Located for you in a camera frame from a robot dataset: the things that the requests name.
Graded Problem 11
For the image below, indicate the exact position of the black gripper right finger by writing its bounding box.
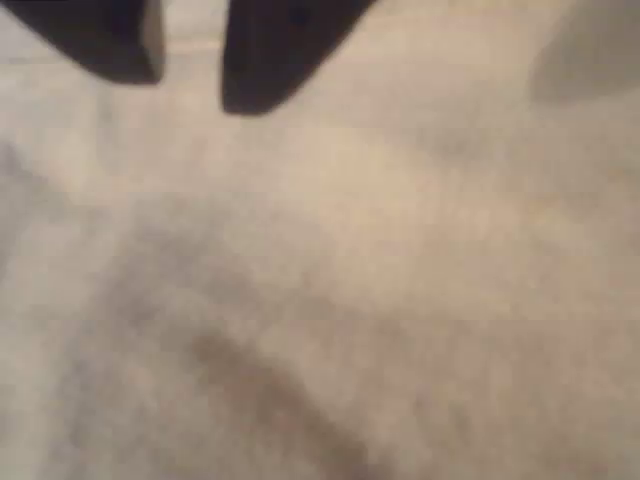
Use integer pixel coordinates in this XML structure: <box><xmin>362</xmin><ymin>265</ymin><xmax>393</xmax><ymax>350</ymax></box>
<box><xmin>219</xmin><ymin>0</ymin><xmax>377</xmax><ymax>117</ymax></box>

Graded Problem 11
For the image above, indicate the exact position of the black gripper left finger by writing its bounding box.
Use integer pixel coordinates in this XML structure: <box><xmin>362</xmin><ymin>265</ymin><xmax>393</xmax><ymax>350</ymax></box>
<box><xmin>0</xmin><ymin>0</ymin><xmax>165</xmax><ymax>85</ymax></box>

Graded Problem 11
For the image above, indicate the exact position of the white cloth with coloured stripes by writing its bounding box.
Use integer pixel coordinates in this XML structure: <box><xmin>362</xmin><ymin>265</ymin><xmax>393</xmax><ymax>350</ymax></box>
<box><xmin>0</xmin><ymin>0</ymin><xmax>640</xmax><ymax>480</ymax></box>

